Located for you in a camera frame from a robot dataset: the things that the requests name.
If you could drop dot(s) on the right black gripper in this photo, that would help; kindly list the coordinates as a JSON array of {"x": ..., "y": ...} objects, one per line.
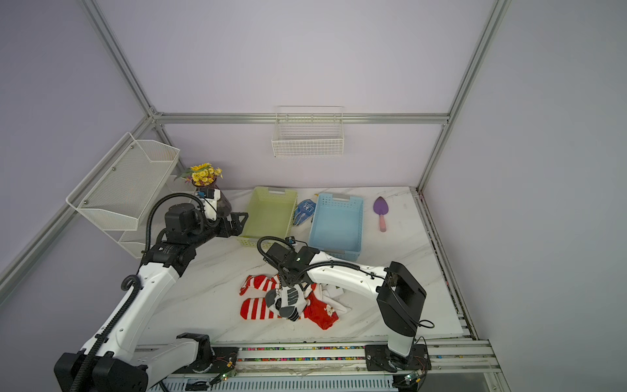
[{"x": 287, "y": 279}]

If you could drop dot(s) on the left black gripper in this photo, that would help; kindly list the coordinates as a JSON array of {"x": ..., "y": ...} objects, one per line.
[{"x": 236, "y": 229}]

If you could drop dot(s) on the white grey sport sock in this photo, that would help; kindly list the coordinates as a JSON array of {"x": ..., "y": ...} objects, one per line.
[{"x": 289, "y": 302}]

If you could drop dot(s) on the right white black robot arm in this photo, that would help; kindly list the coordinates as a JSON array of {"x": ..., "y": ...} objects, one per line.
[{"x": 399, "y": 296}]

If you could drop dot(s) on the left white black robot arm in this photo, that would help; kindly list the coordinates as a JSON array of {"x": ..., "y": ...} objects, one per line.
[{"x": 108, "y": 360}]

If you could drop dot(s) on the green plastic basket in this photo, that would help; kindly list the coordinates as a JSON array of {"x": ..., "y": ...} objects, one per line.
[{"x": 270, "y": 213}]

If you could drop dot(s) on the blue plastic basket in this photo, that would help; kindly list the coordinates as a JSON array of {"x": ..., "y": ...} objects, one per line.
[{"x": 337, "y": 226}]

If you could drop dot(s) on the dark glass vase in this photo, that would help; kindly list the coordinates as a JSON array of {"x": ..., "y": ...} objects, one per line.
[{"x": 224, "y": 207}]

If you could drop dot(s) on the white sock black stripes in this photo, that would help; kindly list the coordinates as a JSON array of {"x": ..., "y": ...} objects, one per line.
[{"x": 332, "y": 291}]

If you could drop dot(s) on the yellow flower bouquet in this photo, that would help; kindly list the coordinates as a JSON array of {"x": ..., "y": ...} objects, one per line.
[{"x": 202, "y": 175}]

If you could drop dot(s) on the blue dotted work glove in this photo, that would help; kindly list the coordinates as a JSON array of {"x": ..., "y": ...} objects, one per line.
[{"x": 304, "y": 211}]

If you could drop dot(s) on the red white striped santa sock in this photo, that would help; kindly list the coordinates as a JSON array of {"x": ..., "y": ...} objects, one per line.
[{"x": 256, "y": 309}]

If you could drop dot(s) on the white two-tier mesh shelf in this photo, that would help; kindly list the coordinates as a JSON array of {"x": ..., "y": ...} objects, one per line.
[{"x": 117, "y": 195}]

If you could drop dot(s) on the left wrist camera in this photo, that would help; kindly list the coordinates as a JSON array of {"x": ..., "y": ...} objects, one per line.
[{"x": 208, "y": 193}]

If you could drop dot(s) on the purple trowel pink handle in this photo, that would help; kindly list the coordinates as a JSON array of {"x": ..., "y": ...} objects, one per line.
[{"x": 381, "y": 208}]

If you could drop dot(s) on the white wire wall basket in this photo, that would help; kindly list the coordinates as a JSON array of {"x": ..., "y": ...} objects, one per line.
[{"x": 308, "y": 131}]

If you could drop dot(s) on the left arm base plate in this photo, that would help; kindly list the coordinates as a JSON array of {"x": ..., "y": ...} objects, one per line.
[{"x": 224, "y": 359}]

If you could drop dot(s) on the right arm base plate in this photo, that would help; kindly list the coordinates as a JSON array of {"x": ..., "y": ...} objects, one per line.
[{"x": 381, "y": 358}]

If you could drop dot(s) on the aluminium rail bench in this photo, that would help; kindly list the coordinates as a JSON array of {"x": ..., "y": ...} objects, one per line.
[{"x": 334, "y": 360}]

